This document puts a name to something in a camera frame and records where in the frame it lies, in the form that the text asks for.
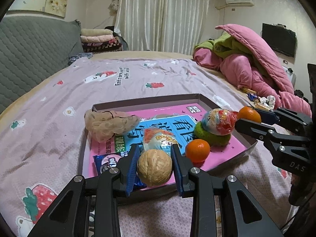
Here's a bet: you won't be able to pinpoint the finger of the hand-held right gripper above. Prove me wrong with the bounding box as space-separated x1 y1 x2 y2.
253 107 313 134
234 119 311 159

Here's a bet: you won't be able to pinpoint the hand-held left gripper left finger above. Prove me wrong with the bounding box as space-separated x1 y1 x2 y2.
27 144 141 237

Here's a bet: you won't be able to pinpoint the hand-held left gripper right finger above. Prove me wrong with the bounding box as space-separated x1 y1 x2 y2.
171 143 284 237

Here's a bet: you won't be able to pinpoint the orange mandarin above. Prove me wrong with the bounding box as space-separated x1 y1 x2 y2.
185 139 211 163
237 106 261 124

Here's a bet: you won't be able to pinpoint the tan walnut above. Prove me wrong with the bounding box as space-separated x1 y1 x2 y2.
137 149 173 187

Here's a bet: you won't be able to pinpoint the blue cookie packet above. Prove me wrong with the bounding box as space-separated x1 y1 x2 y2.
93 152 145 190

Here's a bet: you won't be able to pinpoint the red snack packet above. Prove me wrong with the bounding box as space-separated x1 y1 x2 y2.
200 108 239 136

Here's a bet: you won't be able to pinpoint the orange blue snack packet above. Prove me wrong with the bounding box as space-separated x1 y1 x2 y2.
143 127 177 157

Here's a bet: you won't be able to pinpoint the green fuzzy hair ring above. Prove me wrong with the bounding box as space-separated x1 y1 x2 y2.
194 120 232 147

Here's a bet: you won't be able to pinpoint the beige sheer scrunchie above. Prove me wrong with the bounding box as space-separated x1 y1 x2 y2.
84 109 141 143

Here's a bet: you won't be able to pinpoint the shallow grey cardboard box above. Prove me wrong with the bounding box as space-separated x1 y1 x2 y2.
76 93 258 190

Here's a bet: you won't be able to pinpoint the white floral scrunchie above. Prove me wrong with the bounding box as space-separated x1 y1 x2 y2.
259 95 277 109

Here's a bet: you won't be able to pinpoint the pink quilt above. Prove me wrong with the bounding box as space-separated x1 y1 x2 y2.
193 24 313 116

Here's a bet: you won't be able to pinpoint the pink and blue book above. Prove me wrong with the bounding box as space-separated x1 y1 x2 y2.
90 102 247 190

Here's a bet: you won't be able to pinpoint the black television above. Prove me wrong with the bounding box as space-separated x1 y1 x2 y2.
262 23 297 58

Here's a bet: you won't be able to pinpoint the green blanket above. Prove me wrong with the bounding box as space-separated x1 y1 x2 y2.
195 33 252 60

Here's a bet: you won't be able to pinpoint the strawberry print lilac blanket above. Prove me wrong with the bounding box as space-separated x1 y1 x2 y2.
0 58 297 237

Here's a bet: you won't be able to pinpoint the beige bed sheet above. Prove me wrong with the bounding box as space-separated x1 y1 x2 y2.
0 51 250 119

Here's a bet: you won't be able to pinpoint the white air conditioner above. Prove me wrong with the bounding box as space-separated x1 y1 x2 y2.
225 0 255 7

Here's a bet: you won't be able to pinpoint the dark blue knit cloth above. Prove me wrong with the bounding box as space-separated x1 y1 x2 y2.
68 53 93 66

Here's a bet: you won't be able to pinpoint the checkered folded blanket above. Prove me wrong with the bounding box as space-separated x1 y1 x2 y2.
81 39 124 53

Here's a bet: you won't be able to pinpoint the pink folded blanket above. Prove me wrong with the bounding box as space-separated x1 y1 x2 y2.
81 35 115 43

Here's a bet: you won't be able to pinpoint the white curtains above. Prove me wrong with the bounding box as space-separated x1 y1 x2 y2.
109 0 211 55

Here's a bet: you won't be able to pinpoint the cream folded blanket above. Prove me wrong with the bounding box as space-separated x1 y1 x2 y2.
81 28 114 37

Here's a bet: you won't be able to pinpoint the grey quilted headboard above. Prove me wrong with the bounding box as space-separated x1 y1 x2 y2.
0 16 84 115

